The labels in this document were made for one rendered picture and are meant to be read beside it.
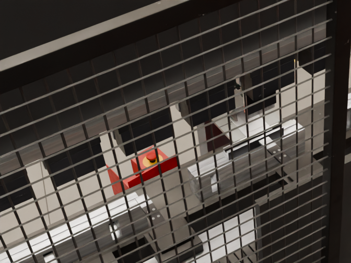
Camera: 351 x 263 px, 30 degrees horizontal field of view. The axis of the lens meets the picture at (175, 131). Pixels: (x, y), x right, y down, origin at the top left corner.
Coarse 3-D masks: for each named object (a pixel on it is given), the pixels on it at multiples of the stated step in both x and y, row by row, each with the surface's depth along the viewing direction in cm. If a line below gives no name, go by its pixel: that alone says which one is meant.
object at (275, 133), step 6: (276, 126) 203; (282, 126) 202; (270, 132) 201; (276, 132) 201; (282, 132) 203; (252, 138) 201; (258, 138) 199; (240, 144) 200; (246, 144) 198; (252, 144) 199; (258, 144) 200; (228, 150) 198; (234, 150) 197; (240, 150) 198; (246, 150) 199; (228, 156) 197; (234, 156) 198
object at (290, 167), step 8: (272, 144) 196; (272, 152) 193; (280, 160) 190; (288, 160) 190; (304, 160) 185; (288, 168) 183; (296, 168) 183; (280, 176) 183; (288, 176) 181; (296, 176) 180; (280, 184) 185
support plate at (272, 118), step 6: (234, 90) 219; (240, 90) 219; (240, 96) 216; (240, 102) 214; (222, 114) 210; (270, 114) 207; (276, 114) 207; (222, 120) 208; (270, 120) 205; (276, 120) 205; (282, 120) 205; (234, 126) 205; (234, 132) 203; (240, 132) 203; (234, 138) 201; (240, 138) 200
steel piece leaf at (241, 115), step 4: (236, 108) 208; (240, 108) 209; (240, 112) 210; (240, 116) 208; (244, 116) 208; (256, 116) 207; (232, 120) 207; (240, 120) 207; (244, 120) 206; (248, 120) 206; (256, 120) 206; (260, 120) 205; (236, 124) 205; (240, 124) 205; (248, 124) 205; (252, 124) 204; (256, 124) 204; (260, 124) 204; (240, 128) 204; (244, 128) 203; (252, 128) 203; (256, 128) 203; (244, 132) 202
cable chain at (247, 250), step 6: (246, 246) 163; (252, 246) 163; (240, 252) 162; (246, 252) 162; (252, 252) 162; (228, 258) 161; (234, 258) 161; (240, 258) 161; (246, 258) 160; (252, 258) 160; (258, 258) 160
